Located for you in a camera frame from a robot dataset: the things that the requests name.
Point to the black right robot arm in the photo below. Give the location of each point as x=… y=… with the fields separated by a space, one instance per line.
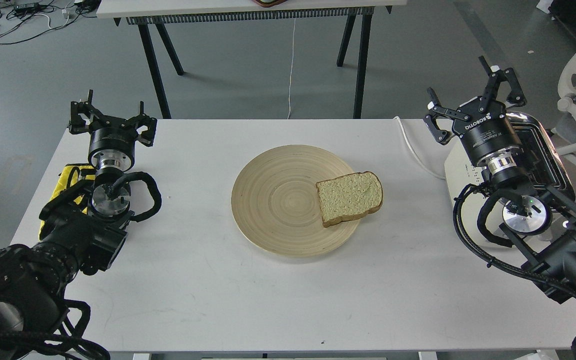
x=550 y=265

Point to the slice of bread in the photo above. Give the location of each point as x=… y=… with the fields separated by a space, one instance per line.
x=349 y=197

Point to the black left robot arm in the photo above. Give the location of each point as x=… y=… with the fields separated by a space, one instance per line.
x=83 y=230

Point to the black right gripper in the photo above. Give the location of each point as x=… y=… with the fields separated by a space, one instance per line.
x=488 y=135

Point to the cream and chrome toaster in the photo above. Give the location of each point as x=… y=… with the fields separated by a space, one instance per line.
x=511 y=187

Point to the yellow cloth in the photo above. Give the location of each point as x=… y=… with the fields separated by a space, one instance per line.
x=71 y=174

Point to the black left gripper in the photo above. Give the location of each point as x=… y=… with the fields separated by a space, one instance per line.
x=112 y=139

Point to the brown object on background table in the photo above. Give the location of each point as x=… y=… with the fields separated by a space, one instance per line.
x=268 y=3

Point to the white background table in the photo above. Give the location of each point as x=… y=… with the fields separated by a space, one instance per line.
x=158 y=13

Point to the round wooden plate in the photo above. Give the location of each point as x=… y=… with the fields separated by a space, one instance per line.
x=275 y=203

